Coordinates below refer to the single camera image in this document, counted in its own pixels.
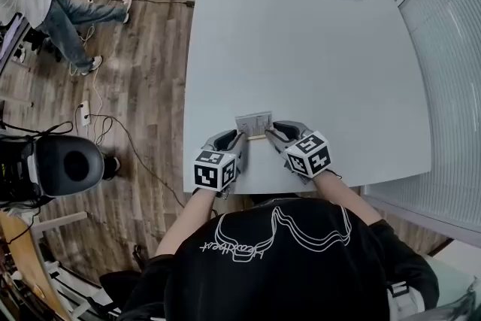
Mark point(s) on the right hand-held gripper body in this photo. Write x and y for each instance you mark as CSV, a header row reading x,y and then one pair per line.
x,y
310,156

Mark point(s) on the black padded chair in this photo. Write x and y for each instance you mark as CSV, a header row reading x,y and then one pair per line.
x,y
69,165

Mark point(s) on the wooden board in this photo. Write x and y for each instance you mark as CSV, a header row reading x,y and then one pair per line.
x,y
26,259

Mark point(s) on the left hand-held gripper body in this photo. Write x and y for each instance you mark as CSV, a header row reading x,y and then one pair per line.
x,y
214,171

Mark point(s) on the white power strip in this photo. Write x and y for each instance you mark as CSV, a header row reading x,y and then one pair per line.
x,y
85,113

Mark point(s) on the person's left forearm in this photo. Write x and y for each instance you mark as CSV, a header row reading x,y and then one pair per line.
x,y
188,221

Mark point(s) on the person's black printed shirt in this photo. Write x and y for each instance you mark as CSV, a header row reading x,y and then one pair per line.
x,y
282,274

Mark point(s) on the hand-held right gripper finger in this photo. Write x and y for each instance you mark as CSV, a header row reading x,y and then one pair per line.
x,y
295,129
277,143

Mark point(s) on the white metal frame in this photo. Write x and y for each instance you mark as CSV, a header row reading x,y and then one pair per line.
x,y
71,285

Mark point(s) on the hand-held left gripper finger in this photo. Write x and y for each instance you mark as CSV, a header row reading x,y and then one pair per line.
x,y
243,152
221,141

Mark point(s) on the person's right forearm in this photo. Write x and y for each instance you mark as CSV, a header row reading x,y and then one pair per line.
x,y
347,199

